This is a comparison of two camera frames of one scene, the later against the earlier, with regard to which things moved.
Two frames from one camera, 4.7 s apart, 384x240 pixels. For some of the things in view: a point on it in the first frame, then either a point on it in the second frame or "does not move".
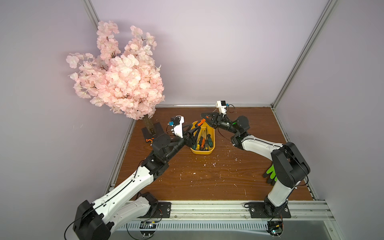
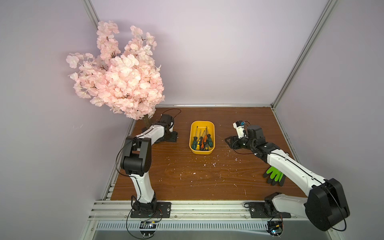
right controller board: (275, 228) does not move
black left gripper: (188, 141) -> (174, 137)
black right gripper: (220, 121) -> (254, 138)
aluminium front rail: (310, 211) does not move
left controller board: (147, 228) does not move
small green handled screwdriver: (210, 140) does not move
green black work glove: (271, 175) does not move
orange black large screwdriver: (201, 122) -> (206, 144)
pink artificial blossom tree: (127, 81) does not move
